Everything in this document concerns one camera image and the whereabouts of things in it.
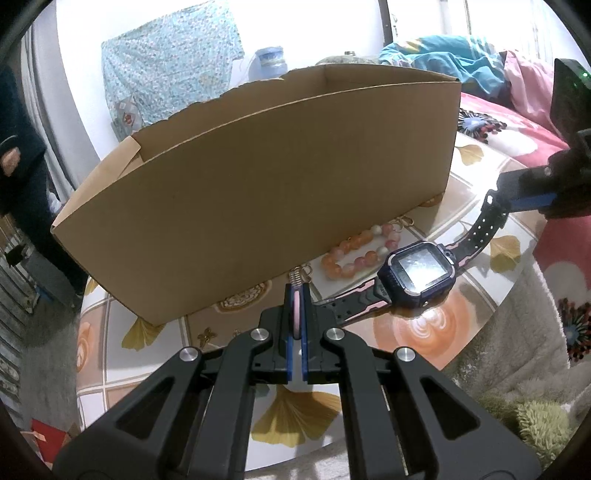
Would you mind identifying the brown cardboard box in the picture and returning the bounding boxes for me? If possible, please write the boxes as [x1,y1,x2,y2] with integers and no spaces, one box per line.
[50,64,462,326]

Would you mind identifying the pink floral bed sheet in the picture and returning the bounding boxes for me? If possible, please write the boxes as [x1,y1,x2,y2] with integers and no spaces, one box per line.
[455,90,591,365]

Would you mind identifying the blue water bottle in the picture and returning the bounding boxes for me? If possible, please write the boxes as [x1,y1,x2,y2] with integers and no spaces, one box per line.
[253,45,289,81]

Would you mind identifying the blue patterned wall cloth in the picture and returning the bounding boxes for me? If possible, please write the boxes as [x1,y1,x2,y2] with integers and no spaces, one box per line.
[100,0,245,139]

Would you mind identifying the ginkgo leaf patterned tablecloth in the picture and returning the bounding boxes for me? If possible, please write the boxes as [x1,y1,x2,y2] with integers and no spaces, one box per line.
[76,106,550,467]

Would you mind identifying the black pink smartwatch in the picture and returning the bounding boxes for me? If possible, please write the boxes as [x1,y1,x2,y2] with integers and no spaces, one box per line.
[311,189,511,324]

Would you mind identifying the pink quilt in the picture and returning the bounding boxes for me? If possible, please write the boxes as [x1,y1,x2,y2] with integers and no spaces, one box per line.
[503,51,570,139]

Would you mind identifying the orange bead bracelet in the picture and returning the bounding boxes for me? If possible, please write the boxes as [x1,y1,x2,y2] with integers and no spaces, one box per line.
[322,224,402,281]

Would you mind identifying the blue blanket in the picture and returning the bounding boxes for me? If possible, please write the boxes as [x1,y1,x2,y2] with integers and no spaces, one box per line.
[379,34,509,109]

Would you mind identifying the metal railing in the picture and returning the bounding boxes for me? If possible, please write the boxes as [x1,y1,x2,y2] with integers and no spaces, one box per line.
[0,261,29,404]

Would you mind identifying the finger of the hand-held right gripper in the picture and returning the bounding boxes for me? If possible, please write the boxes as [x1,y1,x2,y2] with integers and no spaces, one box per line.
[496,167,557,214]

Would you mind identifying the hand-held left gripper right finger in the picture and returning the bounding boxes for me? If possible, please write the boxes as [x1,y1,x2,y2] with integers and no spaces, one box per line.
[301,286,542,480]

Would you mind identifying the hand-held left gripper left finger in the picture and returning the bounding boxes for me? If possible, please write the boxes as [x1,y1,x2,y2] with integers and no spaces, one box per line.
[53,284,297,480]

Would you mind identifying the grey blanket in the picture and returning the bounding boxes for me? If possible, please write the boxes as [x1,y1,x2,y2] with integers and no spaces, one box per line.
[316,52,384,66]

